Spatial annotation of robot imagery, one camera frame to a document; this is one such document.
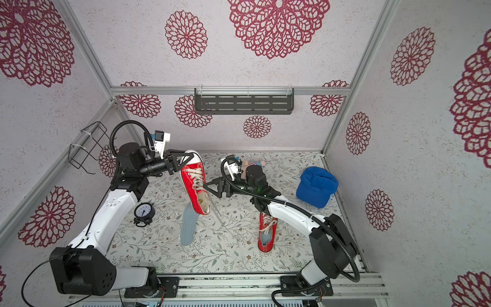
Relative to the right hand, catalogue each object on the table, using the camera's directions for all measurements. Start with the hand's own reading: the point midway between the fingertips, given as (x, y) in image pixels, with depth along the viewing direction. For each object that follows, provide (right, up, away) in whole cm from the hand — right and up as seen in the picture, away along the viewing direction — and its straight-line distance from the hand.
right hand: (207, 184), depth 70 cm
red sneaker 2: (+24, -19, +13) cm, 33 cm away
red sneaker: (-4, +4, -1) cm, 6 cm away
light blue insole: (-13, -21, +20) cm, 31 cm away
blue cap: (+51, -3, +31) cm, 60 cm away
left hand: (-6, +11, +1) cm, 12 cm away
